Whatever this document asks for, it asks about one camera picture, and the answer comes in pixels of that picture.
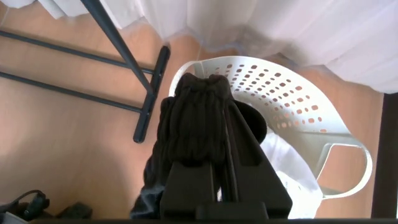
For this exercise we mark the black garment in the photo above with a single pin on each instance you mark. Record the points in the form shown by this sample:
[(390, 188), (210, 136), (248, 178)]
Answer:
[(192, 124)]

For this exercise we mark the black clothes rack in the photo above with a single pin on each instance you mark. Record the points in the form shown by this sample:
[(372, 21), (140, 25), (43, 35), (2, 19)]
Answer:
[(119, 46)]

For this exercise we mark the white laundry basket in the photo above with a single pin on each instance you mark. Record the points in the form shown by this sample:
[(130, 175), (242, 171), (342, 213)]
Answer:
[(314, 135)]

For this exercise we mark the white garment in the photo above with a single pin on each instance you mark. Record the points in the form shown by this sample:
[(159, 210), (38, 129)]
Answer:
[(289, 165)]

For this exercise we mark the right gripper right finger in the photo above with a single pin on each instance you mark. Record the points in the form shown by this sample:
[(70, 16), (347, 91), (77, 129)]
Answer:
[(258, 183)]

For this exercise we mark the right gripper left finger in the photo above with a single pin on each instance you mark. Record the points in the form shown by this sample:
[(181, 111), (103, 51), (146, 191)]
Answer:
[(189, 186)]

